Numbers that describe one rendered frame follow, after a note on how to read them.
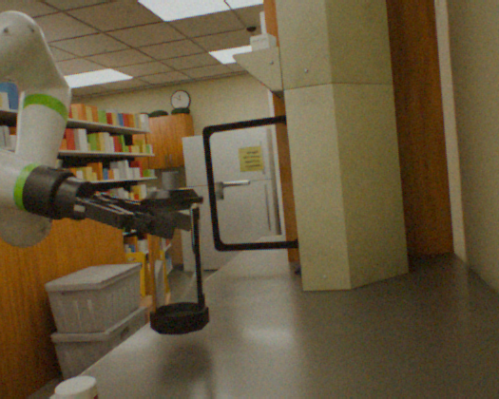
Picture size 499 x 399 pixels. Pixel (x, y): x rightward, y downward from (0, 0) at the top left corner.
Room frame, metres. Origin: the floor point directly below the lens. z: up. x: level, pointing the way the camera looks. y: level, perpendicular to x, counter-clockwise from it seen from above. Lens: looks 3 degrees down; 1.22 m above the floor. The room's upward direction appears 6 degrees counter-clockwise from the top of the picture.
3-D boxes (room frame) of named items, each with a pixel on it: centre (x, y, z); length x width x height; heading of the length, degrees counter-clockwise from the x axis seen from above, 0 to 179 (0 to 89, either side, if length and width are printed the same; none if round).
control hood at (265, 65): (1.28, -0.09, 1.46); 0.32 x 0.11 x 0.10; 167
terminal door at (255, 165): (1.47, -0.02, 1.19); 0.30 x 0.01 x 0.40; 70
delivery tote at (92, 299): (3.26, 1.10, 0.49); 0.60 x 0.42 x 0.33; 167
